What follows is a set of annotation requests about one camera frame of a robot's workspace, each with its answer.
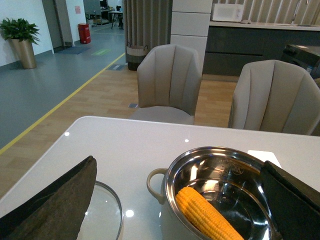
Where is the beige left chair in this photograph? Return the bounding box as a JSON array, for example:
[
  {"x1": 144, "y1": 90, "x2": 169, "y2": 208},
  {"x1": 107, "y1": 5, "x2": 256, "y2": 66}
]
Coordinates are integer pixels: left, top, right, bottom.
[{"x1": 130, "y1": 44, "x2": 202, "y2": 125}]

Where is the dark kitchen counter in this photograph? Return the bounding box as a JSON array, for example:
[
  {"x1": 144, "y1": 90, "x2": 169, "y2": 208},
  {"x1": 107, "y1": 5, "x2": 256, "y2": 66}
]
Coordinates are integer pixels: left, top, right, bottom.
[{"x1": 203, "y1": 23, "x2": 320, "y2": 76}]

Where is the potted green plant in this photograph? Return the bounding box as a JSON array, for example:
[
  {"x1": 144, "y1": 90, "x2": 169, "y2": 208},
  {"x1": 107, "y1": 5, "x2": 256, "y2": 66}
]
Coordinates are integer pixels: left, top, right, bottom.
[{"x1": 0, "y1": 18, "x2": 40, "y2": 69}]

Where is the beige right chair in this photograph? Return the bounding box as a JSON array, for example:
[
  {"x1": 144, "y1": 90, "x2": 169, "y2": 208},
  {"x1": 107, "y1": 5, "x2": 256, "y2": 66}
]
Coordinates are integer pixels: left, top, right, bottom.
[{"x1": 228, "y1": 59, "x2": 320, "y2": 136}]

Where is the black appliance box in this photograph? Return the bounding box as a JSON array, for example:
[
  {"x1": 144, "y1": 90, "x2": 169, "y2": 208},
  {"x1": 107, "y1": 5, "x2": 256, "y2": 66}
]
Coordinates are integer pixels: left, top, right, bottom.
[{"x1": 281, "y1": 44, "x2": 320, "y2": 79}]

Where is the white square coaster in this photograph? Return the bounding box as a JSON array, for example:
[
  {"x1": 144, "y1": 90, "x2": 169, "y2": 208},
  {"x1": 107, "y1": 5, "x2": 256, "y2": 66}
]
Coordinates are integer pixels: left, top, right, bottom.
[{"x1": 247, "y1": 150, "x2": 282, "y2": 168}]

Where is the glass pot lid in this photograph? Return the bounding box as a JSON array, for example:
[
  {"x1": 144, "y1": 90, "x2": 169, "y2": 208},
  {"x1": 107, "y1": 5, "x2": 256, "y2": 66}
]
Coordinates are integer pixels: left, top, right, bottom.
[{"x1": 77, "y1": 181, "x2": 123, "y2": 240}]

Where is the white electric cooking pot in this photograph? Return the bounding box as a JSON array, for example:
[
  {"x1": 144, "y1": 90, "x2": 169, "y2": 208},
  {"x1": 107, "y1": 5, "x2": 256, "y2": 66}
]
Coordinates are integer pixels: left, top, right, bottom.
[{"x1": 148, "y1": 146, "x2": 282, "y2": 240}]

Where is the red bin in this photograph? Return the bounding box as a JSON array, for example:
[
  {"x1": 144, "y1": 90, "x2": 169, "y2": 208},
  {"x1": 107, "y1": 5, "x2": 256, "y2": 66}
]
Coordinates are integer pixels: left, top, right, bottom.
[{"x1": 77, "y1": 23, "x2": 91, "y2": 44}]

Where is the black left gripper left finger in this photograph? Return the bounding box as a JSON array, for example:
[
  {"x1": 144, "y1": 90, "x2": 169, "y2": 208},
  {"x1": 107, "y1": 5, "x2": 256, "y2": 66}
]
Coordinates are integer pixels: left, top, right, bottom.
[{"x1": 0, "y1": 156, "x2": 97, "y2": 240}]

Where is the dark floor basket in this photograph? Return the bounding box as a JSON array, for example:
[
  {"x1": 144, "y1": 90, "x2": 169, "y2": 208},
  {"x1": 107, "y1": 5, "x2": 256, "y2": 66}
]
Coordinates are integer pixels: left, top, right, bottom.
[{"x1": 126, "y1": 41, "x2": 149, "y2": 71}]

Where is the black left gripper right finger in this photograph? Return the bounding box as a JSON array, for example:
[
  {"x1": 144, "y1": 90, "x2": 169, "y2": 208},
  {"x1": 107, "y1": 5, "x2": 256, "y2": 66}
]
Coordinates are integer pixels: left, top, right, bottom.
[{"x1": 260, "y1": 160, "x2": 320, "y2": 240}]

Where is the beige chair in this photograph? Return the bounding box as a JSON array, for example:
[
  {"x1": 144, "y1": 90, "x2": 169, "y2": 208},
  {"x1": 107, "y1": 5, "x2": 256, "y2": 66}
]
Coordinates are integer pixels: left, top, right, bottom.
[
  {"x1": 228, "y1": 59, "x2": 320, "y2": 136},
  {"x1": 130, "y1": 44, "x2": 202, "y2": 125}
]

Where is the yellow corn cob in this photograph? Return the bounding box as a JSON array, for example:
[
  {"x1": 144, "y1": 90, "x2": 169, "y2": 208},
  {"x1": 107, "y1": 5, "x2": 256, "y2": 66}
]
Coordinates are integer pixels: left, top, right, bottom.
[{"x1": 175, "y1": 187, "x2": 243, "y2": 240}]

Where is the white microwave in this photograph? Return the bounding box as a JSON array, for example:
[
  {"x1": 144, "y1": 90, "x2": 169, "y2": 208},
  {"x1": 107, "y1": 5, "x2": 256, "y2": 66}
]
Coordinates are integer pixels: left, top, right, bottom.
[{"x1": 211, "y1": 3, "x2": 244, "y2": 23}]

